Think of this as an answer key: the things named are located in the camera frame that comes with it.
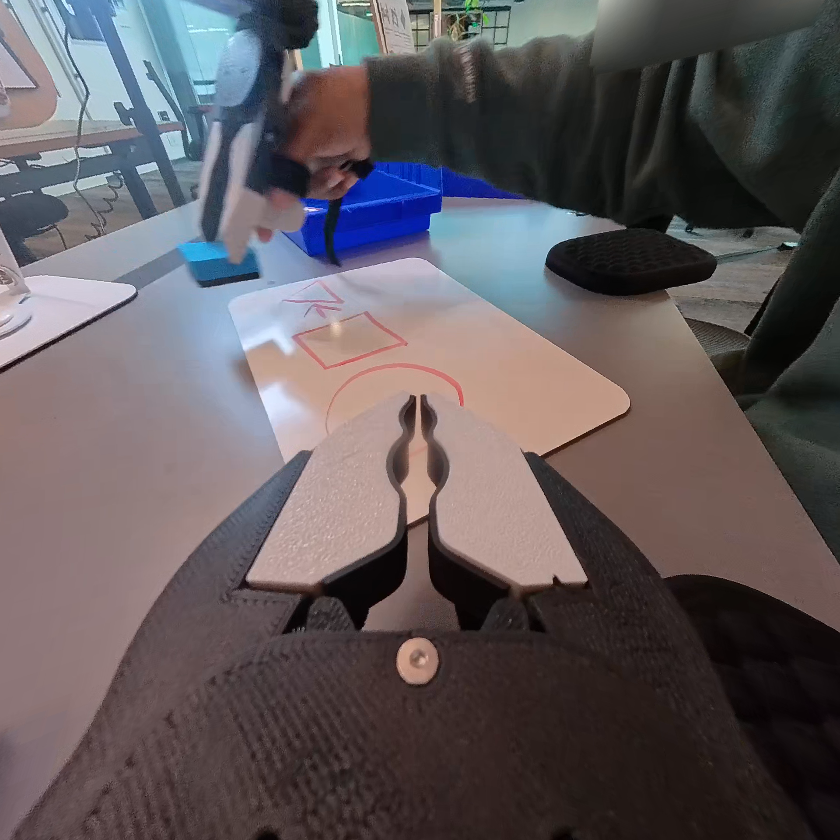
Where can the black honeycomb pad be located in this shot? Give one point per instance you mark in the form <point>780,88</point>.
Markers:
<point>630,262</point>

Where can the black metal pole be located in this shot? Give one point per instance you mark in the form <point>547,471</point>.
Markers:
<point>140,98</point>

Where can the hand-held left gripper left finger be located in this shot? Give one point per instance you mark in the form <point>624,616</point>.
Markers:
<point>328,518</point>

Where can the black office chair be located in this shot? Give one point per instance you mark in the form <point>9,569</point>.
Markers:
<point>29,216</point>

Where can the white whiteboard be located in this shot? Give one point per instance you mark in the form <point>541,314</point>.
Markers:
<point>492,341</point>

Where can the black textured pad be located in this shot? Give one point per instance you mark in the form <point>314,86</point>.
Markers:
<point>774,656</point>

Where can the wooden background desk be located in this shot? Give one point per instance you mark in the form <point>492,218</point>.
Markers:
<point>65,134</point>

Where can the blue whiteboard eraser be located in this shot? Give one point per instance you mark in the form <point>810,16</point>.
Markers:
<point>203,259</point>

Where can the white stand with base plate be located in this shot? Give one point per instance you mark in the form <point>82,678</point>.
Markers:
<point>59,308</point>

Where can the white sign board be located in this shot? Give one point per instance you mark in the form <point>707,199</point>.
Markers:
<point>397,26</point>

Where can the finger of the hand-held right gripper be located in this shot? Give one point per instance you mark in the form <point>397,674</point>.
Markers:
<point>244,190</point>
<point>211,184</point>

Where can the blue plastic bin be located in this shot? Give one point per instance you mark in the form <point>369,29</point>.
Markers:
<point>479,184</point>
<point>374,210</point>

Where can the person's right forearm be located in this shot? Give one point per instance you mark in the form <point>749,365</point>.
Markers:
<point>492,118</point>

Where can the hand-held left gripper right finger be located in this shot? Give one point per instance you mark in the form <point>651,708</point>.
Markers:
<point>505,518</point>

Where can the grey mesh chair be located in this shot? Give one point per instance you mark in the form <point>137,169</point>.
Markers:
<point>715,338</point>

